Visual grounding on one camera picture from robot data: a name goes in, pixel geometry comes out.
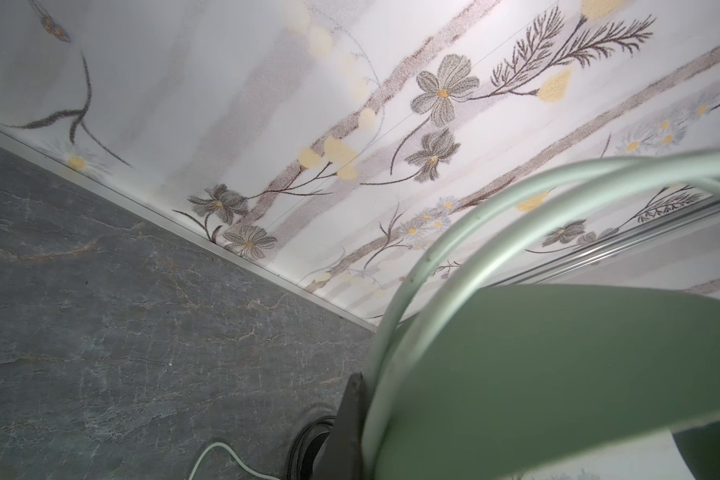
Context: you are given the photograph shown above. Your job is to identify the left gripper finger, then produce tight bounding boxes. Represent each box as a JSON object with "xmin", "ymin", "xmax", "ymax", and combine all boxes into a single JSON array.
[{"xmin": 312, "ymin": 373, "xmax": 368, "ymax": 480}]

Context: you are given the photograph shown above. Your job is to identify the green white headphones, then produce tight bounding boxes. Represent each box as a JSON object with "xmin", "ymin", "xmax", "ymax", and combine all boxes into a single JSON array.
[{"xmin": 359, "ymin": 150, "xmax": 720, "ymax": 479}]

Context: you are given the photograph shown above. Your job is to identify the black blue headphones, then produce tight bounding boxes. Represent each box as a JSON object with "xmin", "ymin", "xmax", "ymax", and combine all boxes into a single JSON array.
[{"xmin": 285, "ymin": 415, "xmax": 336, "ymax": 480}]

